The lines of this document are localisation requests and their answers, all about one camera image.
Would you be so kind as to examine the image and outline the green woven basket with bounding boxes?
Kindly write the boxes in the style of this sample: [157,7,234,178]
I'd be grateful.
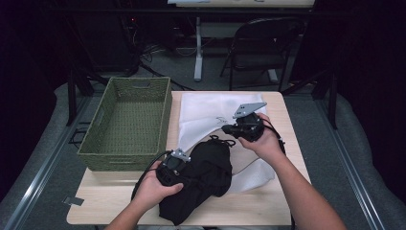
[77,76,173,173]

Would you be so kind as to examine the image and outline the black wire frame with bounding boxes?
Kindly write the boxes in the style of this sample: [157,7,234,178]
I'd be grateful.
[67,121,92,150]

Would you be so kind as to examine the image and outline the metal table clip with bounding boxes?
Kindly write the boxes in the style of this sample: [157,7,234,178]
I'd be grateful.
[62,195,85,207]

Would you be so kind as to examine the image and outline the person's left hand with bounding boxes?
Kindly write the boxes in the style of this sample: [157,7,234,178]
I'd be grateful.
[133,160,186,211]

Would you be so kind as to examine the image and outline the white-legged desk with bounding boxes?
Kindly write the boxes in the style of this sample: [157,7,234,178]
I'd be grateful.
[167,0,315,84]

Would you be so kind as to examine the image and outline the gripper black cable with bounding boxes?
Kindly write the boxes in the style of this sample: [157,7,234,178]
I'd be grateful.
[262,118,295,230]
[130,149,174,201]

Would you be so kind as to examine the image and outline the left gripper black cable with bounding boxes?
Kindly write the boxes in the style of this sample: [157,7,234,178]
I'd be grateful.
[130,149,174,201]

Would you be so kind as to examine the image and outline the black metal stand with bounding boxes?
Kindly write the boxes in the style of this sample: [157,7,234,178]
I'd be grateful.
[65,68,109,127]
[281,68,339,130]

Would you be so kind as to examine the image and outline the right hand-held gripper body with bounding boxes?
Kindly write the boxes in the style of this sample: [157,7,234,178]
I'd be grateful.
[232,101,268,144]

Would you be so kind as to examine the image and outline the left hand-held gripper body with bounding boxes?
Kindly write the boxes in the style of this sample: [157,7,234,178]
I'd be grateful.
[155,148,192,187]

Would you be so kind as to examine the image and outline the person's right hand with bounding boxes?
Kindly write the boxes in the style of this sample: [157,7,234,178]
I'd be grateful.
[237,113,285,165]

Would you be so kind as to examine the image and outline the white mesh laundry bag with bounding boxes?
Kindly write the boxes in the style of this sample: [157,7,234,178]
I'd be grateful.
[176,92,276,195]

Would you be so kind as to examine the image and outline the black folding chair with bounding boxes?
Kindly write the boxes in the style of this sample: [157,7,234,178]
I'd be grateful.
[219,17,305,94]

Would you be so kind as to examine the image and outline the aluminium floor rail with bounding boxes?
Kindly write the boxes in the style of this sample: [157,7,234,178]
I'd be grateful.
[1,95,94,230]
[314,95,387,230]

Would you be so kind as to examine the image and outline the black floor cables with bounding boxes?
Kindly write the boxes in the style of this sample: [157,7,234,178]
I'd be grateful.
[127,41,195,92]

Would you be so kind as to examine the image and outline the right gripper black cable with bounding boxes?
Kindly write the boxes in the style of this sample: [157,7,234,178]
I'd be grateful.
[262,118,295,230]

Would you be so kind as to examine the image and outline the black garment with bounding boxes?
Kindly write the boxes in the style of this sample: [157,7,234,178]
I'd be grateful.
[158,134,237,226]

